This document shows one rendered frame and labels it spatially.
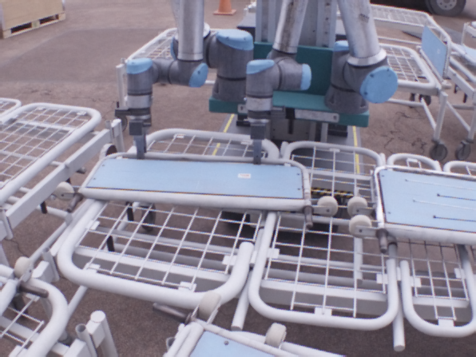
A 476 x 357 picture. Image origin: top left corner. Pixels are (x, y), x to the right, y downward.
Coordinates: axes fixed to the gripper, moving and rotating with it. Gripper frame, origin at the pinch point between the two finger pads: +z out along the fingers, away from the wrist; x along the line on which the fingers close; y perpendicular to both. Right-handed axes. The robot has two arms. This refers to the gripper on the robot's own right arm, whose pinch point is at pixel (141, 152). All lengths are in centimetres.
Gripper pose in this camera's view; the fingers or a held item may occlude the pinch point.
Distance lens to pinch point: 165.3
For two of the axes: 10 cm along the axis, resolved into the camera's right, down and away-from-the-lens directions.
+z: -0.2, 9.3, 3.7
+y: 10.0, 0.5, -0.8
